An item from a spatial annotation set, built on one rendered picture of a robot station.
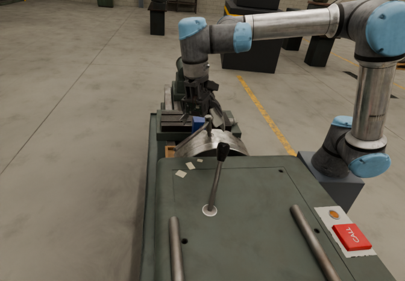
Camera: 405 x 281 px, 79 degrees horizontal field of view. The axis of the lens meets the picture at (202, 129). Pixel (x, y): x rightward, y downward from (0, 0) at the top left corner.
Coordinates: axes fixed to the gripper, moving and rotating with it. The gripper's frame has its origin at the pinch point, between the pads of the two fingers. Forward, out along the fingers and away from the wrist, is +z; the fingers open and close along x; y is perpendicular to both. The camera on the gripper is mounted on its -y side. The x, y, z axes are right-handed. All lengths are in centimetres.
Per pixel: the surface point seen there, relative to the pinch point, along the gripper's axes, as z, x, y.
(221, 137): 6.5, 4.4, -4.6
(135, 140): 119, -148, -115
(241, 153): 10.1, 12.8, -2.0
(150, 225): 70, -37, 3
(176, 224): -0.7, 9.5, 38.0
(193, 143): 7.2, -4.4, 1.0
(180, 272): -0.6, 15.0, 46.6
